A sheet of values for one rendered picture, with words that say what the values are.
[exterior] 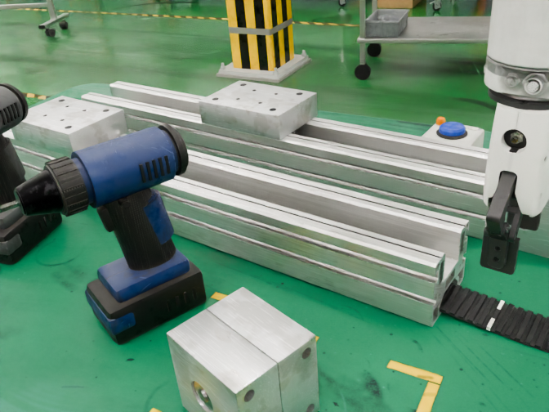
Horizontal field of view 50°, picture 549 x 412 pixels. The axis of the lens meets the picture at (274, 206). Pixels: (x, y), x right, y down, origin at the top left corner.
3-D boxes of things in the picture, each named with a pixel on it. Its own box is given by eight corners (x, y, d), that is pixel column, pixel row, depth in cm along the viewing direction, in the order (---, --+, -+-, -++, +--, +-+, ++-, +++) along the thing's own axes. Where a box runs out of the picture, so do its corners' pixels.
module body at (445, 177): (510, 207, 83) (518, 153, 79) (487, 242, 76) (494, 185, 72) (127, 118, 125) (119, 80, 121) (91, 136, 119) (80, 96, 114)
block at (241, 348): (337, 396, 56) (335, 320, 52) (247, 471, 50) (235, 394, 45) (269, 345, 63) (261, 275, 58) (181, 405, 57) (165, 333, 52)
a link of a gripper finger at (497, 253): (515, 229, 50) (505, 290, 53) (524, 212, 52) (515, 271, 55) (477, 220, 52) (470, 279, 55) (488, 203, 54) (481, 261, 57)
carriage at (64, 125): (131, 146, 98) (123, 109, 94) (79, 174, 90) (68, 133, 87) (71, 131, 106) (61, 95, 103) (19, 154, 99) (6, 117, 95)
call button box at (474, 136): (481, 163, 96) (485, 127, 92) (460, 188, 89) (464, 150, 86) (435, 153, 100) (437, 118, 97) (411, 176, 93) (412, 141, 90)
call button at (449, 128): (468, 134, 92) (469, 123, 91) (459, 144, 90) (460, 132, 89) (444, 130, 95) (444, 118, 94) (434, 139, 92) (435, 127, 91)
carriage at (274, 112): (319, 131, 97) (317, 91, 94) (281, 157, 90) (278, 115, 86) (243, 116, 106) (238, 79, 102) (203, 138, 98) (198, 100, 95)
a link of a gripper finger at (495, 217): (502, 193, 47) (497, 244, 51) (530, 145, 52) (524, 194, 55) (488, 190, 48) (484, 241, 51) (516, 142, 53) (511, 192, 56)
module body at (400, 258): (463, 279, 70) (470, 219, 66) (430, 329, 63) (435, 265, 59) (54, 153, 112) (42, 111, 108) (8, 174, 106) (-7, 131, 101)
